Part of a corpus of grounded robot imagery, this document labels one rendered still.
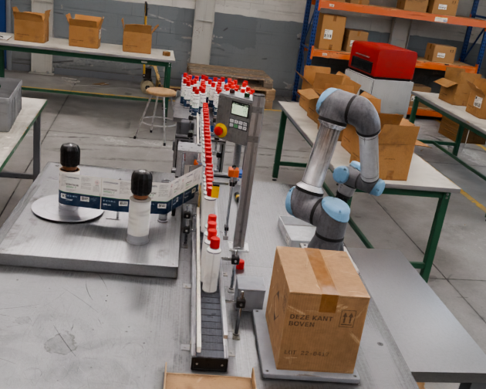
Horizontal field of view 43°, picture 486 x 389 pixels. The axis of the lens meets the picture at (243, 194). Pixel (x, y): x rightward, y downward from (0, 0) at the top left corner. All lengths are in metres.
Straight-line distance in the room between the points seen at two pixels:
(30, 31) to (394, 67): 4.39
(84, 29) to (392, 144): 4.75
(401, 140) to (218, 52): 6.32
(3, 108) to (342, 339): 2.81
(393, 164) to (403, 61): 3.97
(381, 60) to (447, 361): 5.88
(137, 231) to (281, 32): 7.91
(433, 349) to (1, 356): 1.39
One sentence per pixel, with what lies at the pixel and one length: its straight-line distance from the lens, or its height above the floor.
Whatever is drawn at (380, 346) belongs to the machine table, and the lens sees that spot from 2.19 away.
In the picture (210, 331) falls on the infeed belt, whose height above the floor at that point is 0.88.
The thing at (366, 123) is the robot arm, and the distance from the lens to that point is 2.38.
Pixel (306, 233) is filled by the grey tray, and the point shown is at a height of 0.83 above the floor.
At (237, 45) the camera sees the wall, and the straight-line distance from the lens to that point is 10.04.
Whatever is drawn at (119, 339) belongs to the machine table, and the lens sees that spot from 2.01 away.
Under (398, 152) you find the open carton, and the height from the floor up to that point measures 0.97.
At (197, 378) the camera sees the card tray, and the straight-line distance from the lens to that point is 1.87.
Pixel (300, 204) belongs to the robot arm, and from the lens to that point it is 2.45.
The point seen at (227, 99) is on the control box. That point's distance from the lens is 2.50.
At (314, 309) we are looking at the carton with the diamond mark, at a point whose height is 1.07.
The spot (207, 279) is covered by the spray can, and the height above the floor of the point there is 0.93.
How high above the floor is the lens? 1.98
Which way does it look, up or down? 21 degrees down
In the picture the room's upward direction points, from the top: 8 degrees clockwise
